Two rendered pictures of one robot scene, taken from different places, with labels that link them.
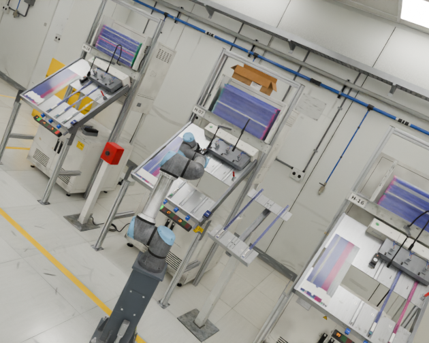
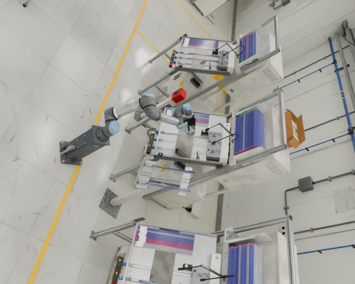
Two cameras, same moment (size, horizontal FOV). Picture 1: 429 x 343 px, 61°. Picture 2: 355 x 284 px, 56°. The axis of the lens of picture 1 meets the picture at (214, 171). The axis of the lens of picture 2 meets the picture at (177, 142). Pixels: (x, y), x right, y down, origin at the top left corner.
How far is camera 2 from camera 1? 1.90 m
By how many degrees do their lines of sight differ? 35
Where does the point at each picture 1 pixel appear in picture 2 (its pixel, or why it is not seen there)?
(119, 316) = (74, 142)
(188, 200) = (165, 142)
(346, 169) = (314, 263)
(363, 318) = (138, 272)
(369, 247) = (198, 262)
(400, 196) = (240, 256)
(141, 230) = (107, 114)
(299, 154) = (301, 222)
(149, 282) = (91, 138)
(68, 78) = (211, 46)
